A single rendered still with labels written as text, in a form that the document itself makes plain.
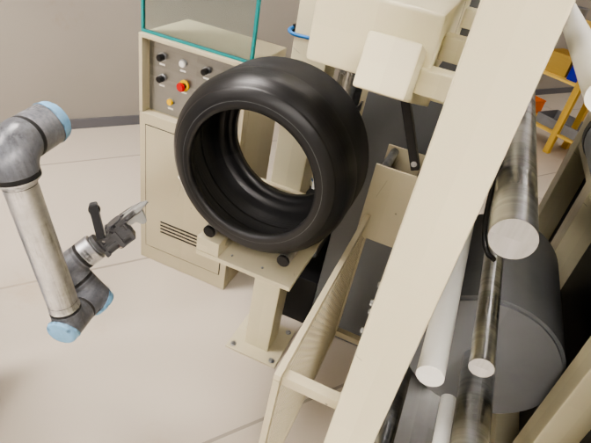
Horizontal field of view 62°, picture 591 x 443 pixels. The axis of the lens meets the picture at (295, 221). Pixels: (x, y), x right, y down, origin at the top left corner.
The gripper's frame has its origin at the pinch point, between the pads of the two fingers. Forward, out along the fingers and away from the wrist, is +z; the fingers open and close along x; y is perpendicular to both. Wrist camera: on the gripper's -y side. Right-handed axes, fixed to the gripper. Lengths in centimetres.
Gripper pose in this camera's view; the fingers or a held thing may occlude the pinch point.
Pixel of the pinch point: (142, 202)
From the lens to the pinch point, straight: 167.1
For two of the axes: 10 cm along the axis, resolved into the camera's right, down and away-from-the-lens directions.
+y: 5.3, 7.4, 4.1
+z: 7.9, -6.1, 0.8
